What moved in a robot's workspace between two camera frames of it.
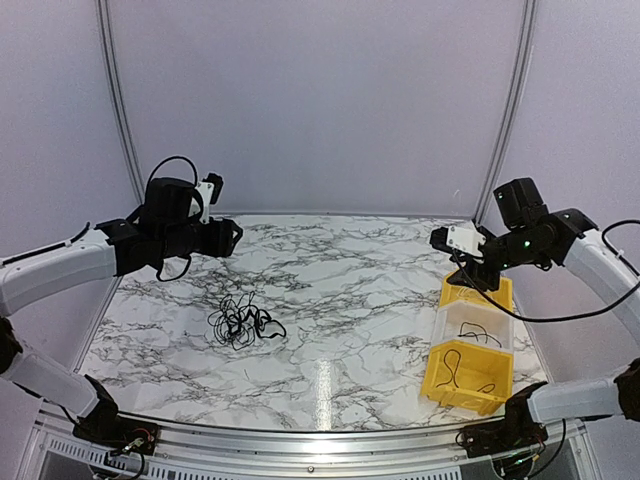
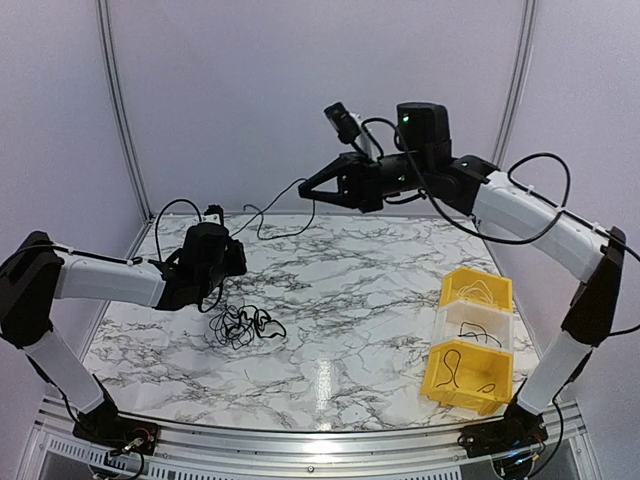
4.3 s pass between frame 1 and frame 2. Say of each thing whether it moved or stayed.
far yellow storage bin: stayed
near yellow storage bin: stayed
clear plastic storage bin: stayed
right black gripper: moved
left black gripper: moved
